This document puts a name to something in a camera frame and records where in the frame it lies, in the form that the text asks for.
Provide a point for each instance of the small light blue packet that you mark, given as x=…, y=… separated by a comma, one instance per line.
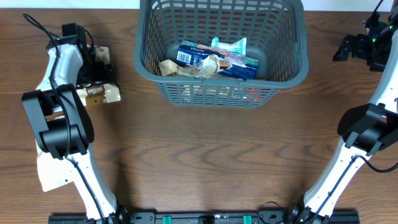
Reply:
x=238, y=47

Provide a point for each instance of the rice pouch with brown trim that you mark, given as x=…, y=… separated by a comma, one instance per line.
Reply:
x=209, y=68

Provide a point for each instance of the blue tissue multipack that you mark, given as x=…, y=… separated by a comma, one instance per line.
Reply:
x=244, y=67

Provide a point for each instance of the PanTree beige pouch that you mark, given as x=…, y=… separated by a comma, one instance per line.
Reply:
x=99, y=94

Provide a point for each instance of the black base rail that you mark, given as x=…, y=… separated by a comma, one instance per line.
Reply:
x=264, y=216

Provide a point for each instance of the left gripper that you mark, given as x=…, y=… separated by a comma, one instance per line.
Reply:
x=101, y=76

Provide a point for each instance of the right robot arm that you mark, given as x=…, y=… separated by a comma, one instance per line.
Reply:
x=363, y=130

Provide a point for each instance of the grey plastic basket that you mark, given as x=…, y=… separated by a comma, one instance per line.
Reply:
x=275, y=34

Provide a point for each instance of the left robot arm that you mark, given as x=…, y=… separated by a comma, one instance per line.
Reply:
x=63, y=130

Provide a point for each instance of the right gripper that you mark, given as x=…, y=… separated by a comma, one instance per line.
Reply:
x=360, y=42

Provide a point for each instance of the orange pasta package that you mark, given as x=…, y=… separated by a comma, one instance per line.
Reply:
x=222, y=95

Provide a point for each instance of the large plain beige pouch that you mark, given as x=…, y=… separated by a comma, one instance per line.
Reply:
x=53, y=173

